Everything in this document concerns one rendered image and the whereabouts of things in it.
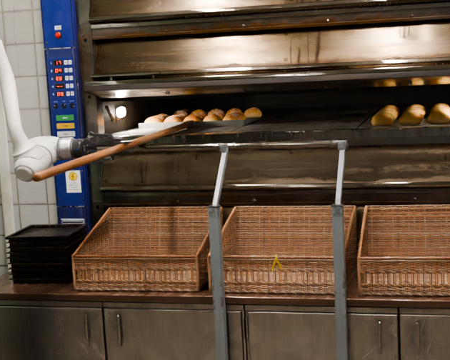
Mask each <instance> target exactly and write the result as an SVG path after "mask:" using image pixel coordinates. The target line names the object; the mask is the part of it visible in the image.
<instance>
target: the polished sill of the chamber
mask: <svg viewBox="0 0 450 360"><path fill-rule="evenodd" d="M142 136H146V135H129V136H113V137H114V138H115V139H122V141H131V140H133V139H137V138H139V137H142ZM428 136H450V126H412V127H388V128H364V129H317V130H293V131H247V132H223V133H199V134H169V135H166V136H163V137H161V138H158V139H155V140H153V141H149V142H147V143H145V144H194V143H220V142H247V141H298V140H324V139H376V138H402V137H428ZM116 145H119V144H112V142H110V143H106V144H100V146H116Z"/></svg>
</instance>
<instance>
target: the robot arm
mask: <svg viewBox="0 0 450 360"><path fill-rule="evenodd" d="M0 88H1V95H2V99H3V104H4V112H5V117H6V124H7V128H8V131H9V136H10V138H11V141H12V144H13V146H14V152H13V158H14V173H15V175H16V177H17V178H18V179H19V180H21V181H25V182H29V181H33V179H32V175H33V174H34V173H36V172H38V171H42V170H44V169H47V168H48V167H49V166H50V165H51V164H53V163H55V162H56V161H58V160H69V159H75V158H80V157H83V156H86V155H89V154H92V153H95V152H98V151H100V150H97V145H99V144H106V143H110V142H112V144H130V143H131V141H122V139H115V138H114V137H113V134H97V133H94V132H92V131H90V132H88V136H87V138H85V139H75V138H73V137H69V138H64V137H61V138H58V137H55V136H39V137H35V138H32V139H28V138H27V137H26V135H25V133H24V131H23V129H22V125H21V118H20V112H19V102H18V96H17V90H16V82H15V78H14V74H13V71H12V69H11V66H10V63H9V60H8V58H7V55H6V52H5V50H4V46H3V44H2V40H1V38H0ZM91 137H105V138H109V139H108V140H104V141H97V142H95V141H93V140H92V139H90V138H91ZM131 152H132V150H128V151H122V152H119V153H117V154H114V155H111V157H109V158H103V159H99V160H98V161H94V162H91V163H90V164H95V163H96V162H102V161H112V160H114V157H115V156H122V155H123V153H131Z"/></svg>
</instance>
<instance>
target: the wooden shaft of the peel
mask: <svg viewBox="0 0 450 360"><path fill-rule="evenodd" d="M188 126H189V124H188V123H187V122H184V123H182V124H178V125H176V126H172V127H169V128H167V129H163V130H161V131H157V132H154V133H152V134H148V135H146V136H142V137H139V138H137V139H133V140H131V143H130V144H119V145H116V146H113V147H110V148H107V149H104V150H101V151H98V152H95V153H92V154H89V155H86V156H83V157H80V158H77V159H74V160H71V161H68V162H65V163H62V164H59V165H57V166H53V167H51V168H48V169H44V170H42V171H38V172H36V173H34V174H33V175H32V179H33V181H35V182H39V181H42V180H44V179H48V178H50V177H53V176H56V175H58V174H62V173H64V172H66V171H70V170H72V169H75V168H78V167H80V166H83V165H86V164H89V163H91V162H94V161H98V160H99V159H103V158H106V157H108V156H111V155H114V154H117V153H119V152H122V151H125V150H127V149H130V148H133V147H135V146H138V145H141V144H145V143H147V142H149V141H153V140H155V139H158V138H161V137H163V136H166V135H169V134H172V133H174V132H177V131H180V130H182V129H186V128H188Z"/></svg>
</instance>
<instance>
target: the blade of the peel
mask: <svg viewBox="0 0 450 360"><path fill-rule="evenodd" d="M255 120H257V119H242V120H221V121H194V126H193V127H198V126H240V125H245V124H248V123H250V122H252V121H255ZM182 122H183V121H181V122H160V123H140V124H139V129H155V128H169V127H172V126H176V125H178V124H182Z"/></svg>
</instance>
